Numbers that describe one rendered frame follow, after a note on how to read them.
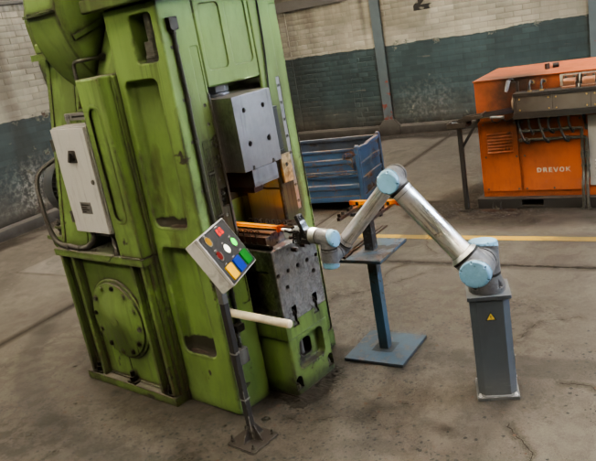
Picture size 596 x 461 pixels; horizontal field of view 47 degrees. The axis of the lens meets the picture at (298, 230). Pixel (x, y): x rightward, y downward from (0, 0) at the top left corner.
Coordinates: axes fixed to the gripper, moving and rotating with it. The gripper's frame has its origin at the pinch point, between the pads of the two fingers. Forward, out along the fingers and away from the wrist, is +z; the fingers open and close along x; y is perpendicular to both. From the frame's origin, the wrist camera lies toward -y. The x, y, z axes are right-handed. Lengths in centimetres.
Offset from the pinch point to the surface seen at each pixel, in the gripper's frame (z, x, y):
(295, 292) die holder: -4.7, -2.6, 37.7
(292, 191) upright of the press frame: 17.9, 31.9, -10.2
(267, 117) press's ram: 6, 7, -61
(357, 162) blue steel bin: 179, 319, 54
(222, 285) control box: -22, -70, 3
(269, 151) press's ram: 5.1, 3.3, -42.8
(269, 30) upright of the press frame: 22, 36, -104
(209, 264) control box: -18, -72, -8
